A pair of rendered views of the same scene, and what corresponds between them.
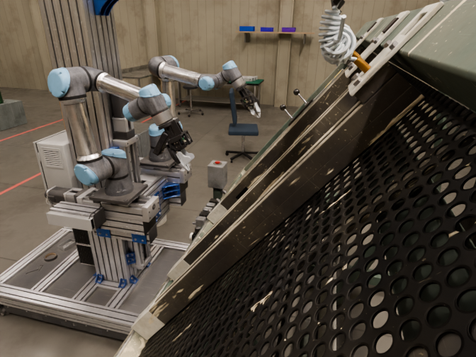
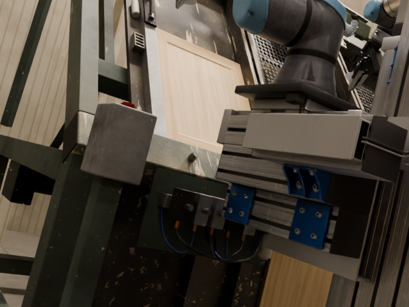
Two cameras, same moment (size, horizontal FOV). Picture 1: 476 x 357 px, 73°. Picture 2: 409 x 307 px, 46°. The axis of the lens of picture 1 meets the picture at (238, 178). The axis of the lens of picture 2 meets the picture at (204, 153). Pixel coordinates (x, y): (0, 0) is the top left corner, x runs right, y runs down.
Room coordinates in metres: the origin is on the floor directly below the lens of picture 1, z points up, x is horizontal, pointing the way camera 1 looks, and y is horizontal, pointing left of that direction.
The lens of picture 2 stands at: (2.97, 1.13, 0.79)
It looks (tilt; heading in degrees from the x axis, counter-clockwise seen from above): 4 degrees up; 223
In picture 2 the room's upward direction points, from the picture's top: 14 degrees clockwise
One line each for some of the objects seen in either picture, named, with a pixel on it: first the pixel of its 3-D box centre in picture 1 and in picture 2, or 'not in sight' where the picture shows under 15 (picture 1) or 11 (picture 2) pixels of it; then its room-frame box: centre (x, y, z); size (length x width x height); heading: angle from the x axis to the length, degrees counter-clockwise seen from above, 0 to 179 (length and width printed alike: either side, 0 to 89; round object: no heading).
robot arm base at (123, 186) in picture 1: (117, 181); not in sight; (1.57, 0.64, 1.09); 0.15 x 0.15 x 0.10
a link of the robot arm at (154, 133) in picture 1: (159, 134); (315, 28); (2.06, 0.53, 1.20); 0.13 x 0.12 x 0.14; 155
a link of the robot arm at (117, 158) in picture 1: (113, 161); not in sight; (1.56, 0.65, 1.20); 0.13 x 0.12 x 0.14; 153
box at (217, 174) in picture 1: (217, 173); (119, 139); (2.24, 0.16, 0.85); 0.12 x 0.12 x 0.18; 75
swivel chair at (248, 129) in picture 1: (242, 126); not in sight; (4.78, -0.05, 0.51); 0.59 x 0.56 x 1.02; 70
